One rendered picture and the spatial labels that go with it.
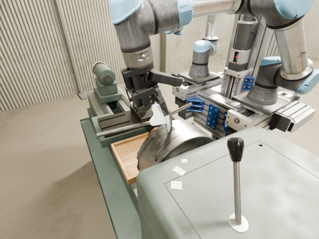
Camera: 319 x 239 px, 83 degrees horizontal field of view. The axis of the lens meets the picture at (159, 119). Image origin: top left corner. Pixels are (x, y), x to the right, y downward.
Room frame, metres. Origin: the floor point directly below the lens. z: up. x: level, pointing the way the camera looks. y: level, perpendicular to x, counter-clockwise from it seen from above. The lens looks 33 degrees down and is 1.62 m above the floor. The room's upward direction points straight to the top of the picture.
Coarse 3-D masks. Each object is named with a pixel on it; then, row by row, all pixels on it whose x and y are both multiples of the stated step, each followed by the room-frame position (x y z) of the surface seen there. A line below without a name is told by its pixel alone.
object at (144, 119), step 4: (132, 104) 1.12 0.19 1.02; (132, 108) 1.07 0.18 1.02; (132, 112) 1.07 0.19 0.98; (136, 112) 1.01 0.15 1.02; (144, 112) 1.01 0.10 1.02; (148, 112) 1.01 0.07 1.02; (152, 112) 1.01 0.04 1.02; (136, 116) 1.01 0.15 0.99; (140, 116) 0.96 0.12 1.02; (144, 116) 0.96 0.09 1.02; (148, 116) 0.96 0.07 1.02; (140, 120) 0.96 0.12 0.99; (144, 120) 0.94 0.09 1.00; (148, 120) 0.95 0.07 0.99
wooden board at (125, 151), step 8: (136, 136) 0.91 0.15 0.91; (144, 136) 0.92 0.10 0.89; (112, 144) 0.83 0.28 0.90; (120, 144) 0.85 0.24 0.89; (128, 144) 0.85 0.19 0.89; (136, 144) 0.85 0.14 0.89; (120, 152) 0.78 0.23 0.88; (128, 152) 0.78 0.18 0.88; (136, 152) 0.78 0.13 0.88; (120, 160) 0.70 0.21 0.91; (128, 160) 0.72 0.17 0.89; (136, 160) 0.72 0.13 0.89; (128, 168) 0.66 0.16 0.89; (136, 168) 0.66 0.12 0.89; (128, 176) 0.59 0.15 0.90; (136, 176) 0.59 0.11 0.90; (128, 184) 0.57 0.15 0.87
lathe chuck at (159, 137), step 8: (176, 120) 0.58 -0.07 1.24; (184, 120) 0.60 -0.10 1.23; (160, 128) 0.55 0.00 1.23; (176, 128) 0.53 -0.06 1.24; (184, 128) 0.53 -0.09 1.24; (192, 128) 0.54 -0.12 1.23; (152, 136) 0.52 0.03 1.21; (160, 136) 0.51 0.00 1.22; (168, 136) 0.50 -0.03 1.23; (176, 136) 0.49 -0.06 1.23; (144, 144) 0.51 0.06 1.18; (152, 144) 0.49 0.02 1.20; (160, 144) 0.48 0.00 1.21; (144, 152) 0.49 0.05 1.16; (152, 152) 0.46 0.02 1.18; (144, 160) 0.46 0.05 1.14; (144, 168) 0.45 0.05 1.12
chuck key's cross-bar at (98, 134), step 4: (188, 104) 0.56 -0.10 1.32; (192, 104) 0.57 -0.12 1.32; (180, 108) 0.55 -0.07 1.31; (184, 108) 0.55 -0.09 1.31; (172, 112) 0.53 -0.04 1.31; (176, 112) 0.53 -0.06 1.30; (136, 124) 0.47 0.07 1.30; (140, 124) 0.47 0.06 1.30; (144, 124) 0.48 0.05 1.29; (148, 124) 0.48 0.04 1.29; (120, 128) 0.44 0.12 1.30; (124, 128) 0.45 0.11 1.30; (128, 128) 0.45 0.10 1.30; (132, 128) 0.46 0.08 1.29; (100, 132) 0.42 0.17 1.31; (104, 132) 0.42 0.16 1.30; (108, 132) 0.42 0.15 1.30; (112, 132) 0.43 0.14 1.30; (116, 132) 0.43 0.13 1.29; (96, 136) 0.41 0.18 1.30; (100, 136) 0.41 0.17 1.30
